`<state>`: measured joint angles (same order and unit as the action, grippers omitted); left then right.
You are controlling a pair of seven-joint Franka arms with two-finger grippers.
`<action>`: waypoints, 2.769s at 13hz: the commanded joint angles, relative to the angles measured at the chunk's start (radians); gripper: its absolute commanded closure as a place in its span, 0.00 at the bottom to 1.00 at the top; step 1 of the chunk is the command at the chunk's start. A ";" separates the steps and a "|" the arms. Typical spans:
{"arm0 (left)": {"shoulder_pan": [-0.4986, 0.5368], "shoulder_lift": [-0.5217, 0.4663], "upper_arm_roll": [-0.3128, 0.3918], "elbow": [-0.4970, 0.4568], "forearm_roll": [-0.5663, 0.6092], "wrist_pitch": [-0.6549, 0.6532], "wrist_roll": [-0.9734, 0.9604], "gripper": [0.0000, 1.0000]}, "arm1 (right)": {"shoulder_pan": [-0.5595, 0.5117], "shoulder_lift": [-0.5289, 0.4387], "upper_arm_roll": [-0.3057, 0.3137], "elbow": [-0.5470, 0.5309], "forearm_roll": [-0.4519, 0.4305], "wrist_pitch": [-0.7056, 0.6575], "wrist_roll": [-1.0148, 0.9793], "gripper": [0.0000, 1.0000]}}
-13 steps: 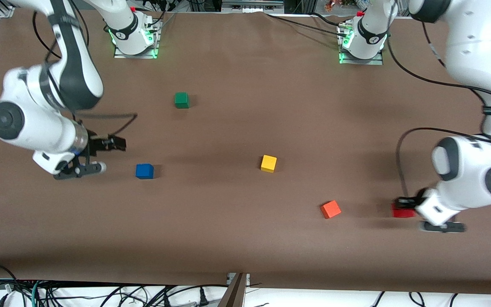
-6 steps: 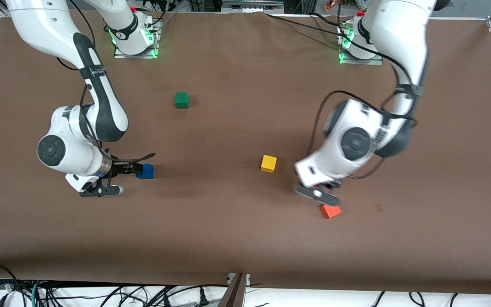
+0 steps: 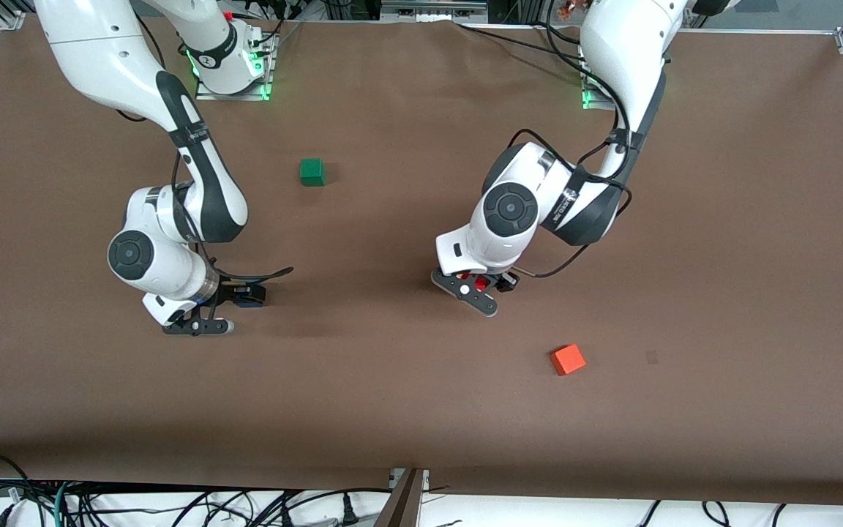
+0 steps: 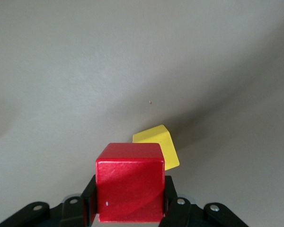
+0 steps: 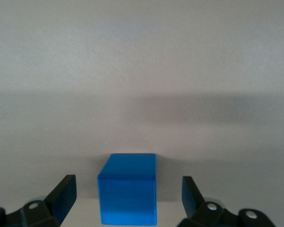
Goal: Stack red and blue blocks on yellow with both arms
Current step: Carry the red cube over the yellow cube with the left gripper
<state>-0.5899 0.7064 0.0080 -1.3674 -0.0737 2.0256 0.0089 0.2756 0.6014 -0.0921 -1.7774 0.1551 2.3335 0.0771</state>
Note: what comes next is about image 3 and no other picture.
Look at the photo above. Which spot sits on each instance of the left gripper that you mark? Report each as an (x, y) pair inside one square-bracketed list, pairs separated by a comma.
[(503, 281)]

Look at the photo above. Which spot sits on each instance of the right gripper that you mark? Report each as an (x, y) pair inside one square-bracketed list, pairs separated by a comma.
[(229, 291)]

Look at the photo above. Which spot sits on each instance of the red wooden block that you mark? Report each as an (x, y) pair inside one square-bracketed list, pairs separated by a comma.
[(482, 282)]

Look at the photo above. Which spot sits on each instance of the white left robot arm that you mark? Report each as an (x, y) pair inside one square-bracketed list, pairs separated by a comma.
[(612, 44)]

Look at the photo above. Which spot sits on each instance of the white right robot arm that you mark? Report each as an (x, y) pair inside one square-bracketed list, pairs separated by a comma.
[(99, 44)]

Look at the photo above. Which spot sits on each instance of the orange wooden block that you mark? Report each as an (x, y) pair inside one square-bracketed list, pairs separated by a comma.
[(568, 359)]

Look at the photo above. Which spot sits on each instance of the green wooden block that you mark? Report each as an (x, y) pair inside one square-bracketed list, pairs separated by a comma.
[(312, 172)]

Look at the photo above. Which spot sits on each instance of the brown paper table cover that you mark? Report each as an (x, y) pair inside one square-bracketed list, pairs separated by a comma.
[(421, 410)]

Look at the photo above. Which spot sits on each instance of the black power plug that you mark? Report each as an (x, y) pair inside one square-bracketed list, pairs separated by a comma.
[(350, 511)]

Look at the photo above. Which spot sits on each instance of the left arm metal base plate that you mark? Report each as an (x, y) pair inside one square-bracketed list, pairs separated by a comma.
[(593, 99)]

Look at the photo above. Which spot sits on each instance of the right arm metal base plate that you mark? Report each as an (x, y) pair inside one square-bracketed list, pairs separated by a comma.
[(264, 80)]

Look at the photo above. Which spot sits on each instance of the aluminium frame profile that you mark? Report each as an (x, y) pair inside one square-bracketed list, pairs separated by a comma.
[(401, 505)]

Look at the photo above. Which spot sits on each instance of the silver frame rail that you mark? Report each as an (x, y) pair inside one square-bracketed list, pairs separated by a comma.
[(432, 7)]

